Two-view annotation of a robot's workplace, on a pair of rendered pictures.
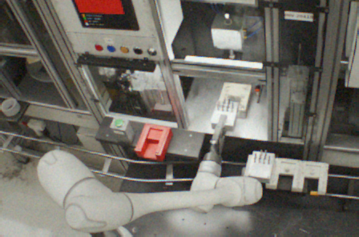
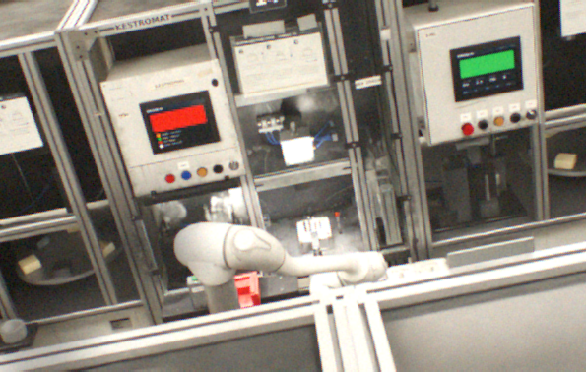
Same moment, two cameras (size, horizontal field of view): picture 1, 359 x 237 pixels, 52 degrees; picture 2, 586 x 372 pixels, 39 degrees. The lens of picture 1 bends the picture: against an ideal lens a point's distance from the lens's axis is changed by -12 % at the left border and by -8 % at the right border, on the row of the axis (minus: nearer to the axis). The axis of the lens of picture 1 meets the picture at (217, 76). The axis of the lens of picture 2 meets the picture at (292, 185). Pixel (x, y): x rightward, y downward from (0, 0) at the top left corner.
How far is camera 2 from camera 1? 1.86 m
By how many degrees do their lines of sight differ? 25
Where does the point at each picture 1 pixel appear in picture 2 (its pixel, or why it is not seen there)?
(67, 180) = (221, 227)
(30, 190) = not seen: outside the picture
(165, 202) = (302, 261)
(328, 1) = (389, 58)
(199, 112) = not seen: hidden behind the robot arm
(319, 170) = (436, 266)
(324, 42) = (396, 103)
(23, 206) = not seen: outside the picture
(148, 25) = (229, 132)
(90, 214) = (258, 233)
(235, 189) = (359, 257)
